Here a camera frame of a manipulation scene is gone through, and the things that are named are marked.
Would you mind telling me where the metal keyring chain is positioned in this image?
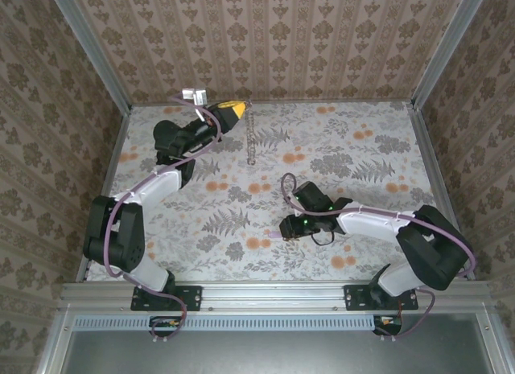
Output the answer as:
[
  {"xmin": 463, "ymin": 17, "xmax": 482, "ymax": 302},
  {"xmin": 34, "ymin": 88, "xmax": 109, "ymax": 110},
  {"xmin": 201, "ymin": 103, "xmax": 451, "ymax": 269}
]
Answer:
[{"xmin": 244, "ymin": 99, "xmax": 258, "ymax": 166}]

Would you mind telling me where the grey metal panel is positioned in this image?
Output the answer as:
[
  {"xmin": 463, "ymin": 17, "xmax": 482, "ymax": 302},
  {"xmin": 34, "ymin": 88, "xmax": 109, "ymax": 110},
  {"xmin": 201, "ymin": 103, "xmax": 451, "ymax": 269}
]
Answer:
[{"xmin": 39, "ymin": 309, "xmax": 500, "ymax": 374}]

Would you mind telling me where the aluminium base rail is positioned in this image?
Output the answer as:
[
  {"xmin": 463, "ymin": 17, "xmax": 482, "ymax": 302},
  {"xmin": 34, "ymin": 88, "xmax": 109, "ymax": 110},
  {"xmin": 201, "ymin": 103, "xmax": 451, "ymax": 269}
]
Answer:
[{"xmin": 58, "ymin": 281, "xmax": 494, "ymax": 310}]

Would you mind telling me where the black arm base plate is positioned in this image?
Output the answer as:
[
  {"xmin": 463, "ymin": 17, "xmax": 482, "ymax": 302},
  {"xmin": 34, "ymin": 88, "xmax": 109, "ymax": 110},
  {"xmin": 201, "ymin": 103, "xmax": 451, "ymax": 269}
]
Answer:
[
  {"xmin": 343, "ymin": 284, "xmax": 419, "ymax": 312},
  {"xmin": 130, "ymin": 284, "xmax": 203, "ymax": 312}
]

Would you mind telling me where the slotted cable duct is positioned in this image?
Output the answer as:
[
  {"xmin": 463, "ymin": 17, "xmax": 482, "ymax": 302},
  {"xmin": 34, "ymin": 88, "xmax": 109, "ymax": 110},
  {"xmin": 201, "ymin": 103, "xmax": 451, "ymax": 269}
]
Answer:
[{"xmin": 74, "ymin": 314, "xmax": 377, "ymax": 331}]

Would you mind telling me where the aluminium corner post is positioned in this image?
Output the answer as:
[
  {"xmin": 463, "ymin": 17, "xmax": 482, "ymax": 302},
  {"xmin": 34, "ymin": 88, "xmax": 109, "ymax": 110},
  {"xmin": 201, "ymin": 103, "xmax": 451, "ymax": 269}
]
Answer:
[
  {"xmin": 409, "ymin": 0, "xmax": 491, "ymax": 109},
  {"xmin": 47, "ymin": 0, "xmax": 134, "ymax": 112}
]

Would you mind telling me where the power connector with wires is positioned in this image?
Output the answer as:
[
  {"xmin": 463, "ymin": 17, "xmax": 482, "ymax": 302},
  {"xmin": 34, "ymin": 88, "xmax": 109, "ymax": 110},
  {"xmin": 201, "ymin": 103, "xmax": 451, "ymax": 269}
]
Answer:
[
  {"xmin": 149, "ymin": 315, "xmax": 182, "ymax": 338},
  {"xmin": 372, "ymin": 314, "xmax": 403, "ymax": 337}
]

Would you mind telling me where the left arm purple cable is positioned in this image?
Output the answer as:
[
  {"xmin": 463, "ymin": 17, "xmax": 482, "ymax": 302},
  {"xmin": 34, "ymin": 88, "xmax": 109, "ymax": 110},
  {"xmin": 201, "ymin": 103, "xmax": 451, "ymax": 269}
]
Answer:
[{"xmin": 102, "ymin": 92, "xmax": 223, "ymax": 343}]

